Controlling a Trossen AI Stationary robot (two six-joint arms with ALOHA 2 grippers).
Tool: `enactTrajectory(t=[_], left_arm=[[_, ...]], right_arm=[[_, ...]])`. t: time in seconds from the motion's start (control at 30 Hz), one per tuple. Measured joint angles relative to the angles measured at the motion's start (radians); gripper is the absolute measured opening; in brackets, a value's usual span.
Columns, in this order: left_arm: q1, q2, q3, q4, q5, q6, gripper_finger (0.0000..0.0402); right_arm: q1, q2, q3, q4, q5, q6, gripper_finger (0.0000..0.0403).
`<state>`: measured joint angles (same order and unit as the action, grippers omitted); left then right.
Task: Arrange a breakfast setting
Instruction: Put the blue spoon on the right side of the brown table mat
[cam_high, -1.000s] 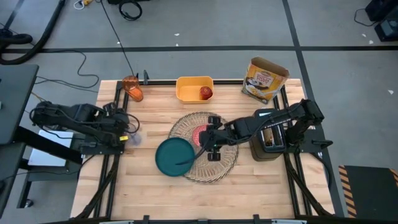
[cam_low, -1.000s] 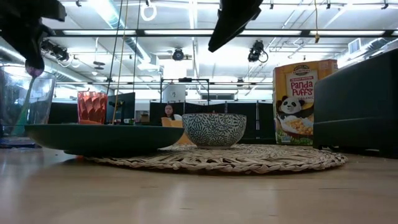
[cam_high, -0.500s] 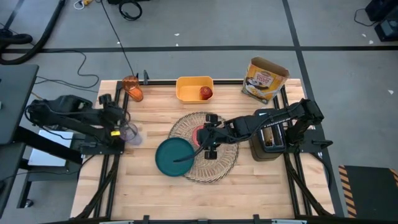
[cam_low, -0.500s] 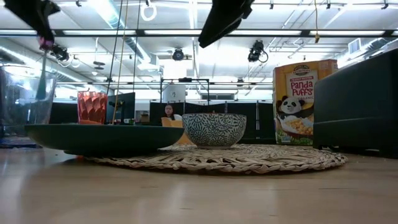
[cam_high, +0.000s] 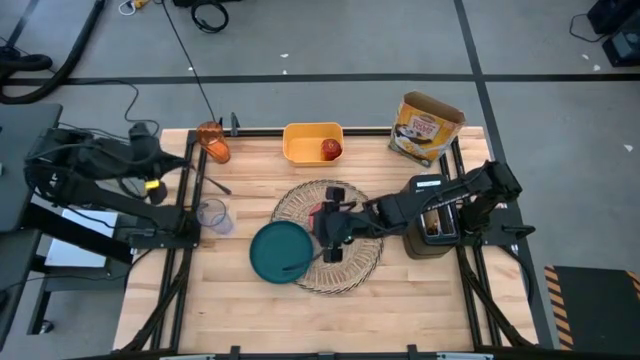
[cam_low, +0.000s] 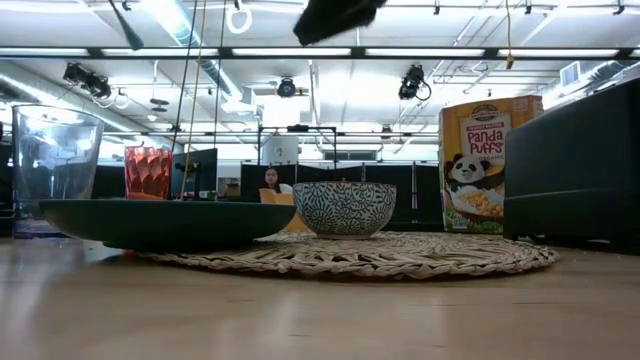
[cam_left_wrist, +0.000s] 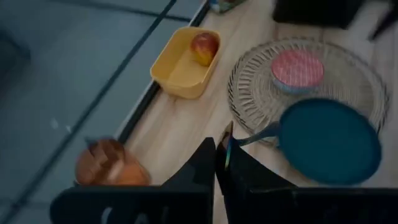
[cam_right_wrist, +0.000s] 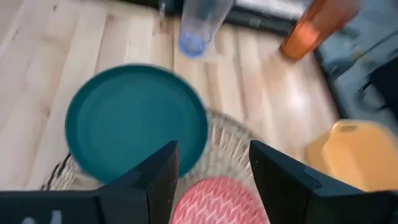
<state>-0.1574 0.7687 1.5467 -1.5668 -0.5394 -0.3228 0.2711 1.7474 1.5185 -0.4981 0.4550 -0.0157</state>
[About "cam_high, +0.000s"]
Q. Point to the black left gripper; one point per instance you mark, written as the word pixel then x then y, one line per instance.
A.
pixel 147 160

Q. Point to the black office desk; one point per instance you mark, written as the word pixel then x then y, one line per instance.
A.
pixel 25 165

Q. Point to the yellow cereal box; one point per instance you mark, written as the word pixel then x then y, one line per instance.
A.
pixel 425 132

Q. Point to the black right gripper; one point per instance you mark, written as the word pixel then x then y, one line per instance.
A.
pixel 340 225

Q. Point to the round woven wicker placemat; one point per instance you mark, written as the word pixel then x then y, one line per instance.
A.
pixel 350 265

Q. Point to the yellow plastic bin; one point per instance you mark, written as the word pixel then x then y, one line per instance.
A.
pixel 305 150

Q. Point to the orange plastic cup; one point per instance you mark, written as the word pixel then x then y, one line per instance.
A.
pixel 214 142

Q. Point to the black aluminium table frame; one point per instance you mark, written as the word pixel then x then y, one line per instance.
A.
pixel 370 132

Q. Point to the black toaster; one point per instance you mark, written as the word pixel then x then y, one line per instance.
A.
pixel 430 248

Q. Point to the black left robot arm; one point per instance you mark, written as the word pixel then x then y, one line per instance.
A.
pixel 125 206

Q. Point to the white flat board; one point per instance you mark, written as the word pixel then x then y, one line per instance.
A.
pixel 80 252

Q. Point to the red apple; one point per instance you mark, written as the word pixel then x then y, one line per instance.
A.
pixel 331 149

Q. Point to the black equipment cases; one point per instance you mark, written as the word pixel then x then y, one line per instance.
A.
pixel 620 30

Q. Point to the red bowl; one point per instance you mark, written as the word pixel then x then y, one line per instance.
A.
pixel 315 217

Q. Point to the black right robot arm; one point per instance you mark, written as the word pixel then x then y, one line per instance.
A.
pixel 410 207

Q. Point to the black yellow striped mat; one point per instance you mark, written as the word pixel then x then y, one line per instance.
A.
pixel 595 310

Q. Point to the teal round plate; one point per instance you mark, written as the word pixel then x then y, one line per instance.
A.
pixel 275 250

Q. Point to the clear plastic cup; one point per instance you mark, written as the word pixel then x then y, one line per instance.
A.
pixel 212 215

